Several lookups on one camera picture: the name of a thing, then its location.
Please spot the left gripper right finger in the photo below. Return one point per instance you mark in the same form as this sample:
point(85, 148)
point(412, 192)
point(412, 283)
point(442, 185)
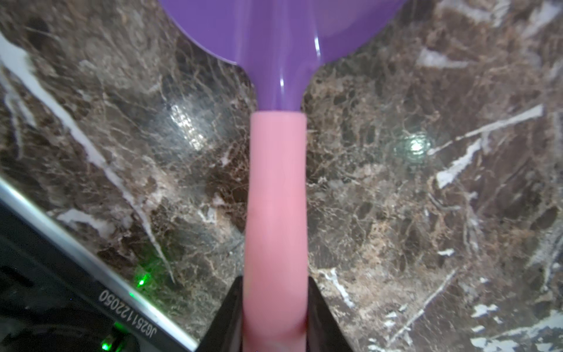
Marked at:
point(323, 333)

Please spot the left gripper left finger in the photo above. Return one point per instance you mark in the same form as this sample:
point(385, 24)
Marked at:
point(225, 333)

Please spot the round purple shovel pink handle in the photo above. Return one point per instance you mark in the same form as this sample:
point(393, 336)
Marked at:
point(279, 45)

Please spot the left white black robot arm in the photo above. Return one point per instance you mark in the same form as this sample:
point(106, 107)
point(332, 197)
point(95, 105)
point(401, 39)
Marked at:
point(57, 296)

